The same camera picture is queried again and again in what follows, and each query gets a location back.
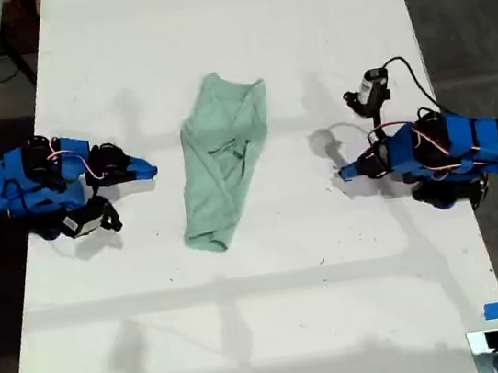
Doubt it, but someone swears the arm red white wire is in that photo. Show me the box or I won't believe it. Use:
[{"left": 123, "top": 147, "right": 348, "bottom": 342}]
[
  {"left": 408, "top": 115, "right": 485, "bottom": 185},
  {"left": 47, "top": 130, "right": 106, "bottom": 187}
]

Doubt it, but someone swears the gripper camera stalk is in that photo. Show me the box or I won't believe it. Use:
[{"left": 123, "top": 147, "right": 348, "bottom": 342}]
[
  {"left": 87, "top": 192, "right": 125, "bottom": 236},
  {"left": 360, "top": 99, "right": 392, "bottom": 144}
]

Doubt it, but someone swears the pale green T-shirt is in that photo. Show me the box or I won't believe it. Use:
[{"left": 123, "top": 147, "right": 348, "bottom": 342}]
[{"left": 162, "top": 64, "right": 289, "bottom": 258}]

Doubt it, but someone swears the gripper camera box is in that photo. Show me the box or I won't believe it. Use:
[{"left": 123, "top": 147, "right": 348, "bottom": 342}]
[
  {"left": 57, "top": 201, "right": 108, "bottom": 243},
  {"left": 338, "top": 65, "right": 395, "bottom": 115}
]

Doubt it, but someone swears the gripper camera cable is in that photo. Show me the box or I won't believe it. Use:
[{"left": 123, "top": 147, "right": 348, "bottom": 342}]
[{"left": 379, "top": 51, "right": 444, "bottom": 123}]

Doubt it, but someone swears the black floor cable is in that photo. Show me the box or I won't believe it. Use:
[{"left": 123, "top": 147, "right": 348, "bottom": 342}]
[{"left": 0, "top": 38, "right": 39, "bottom": 91}]

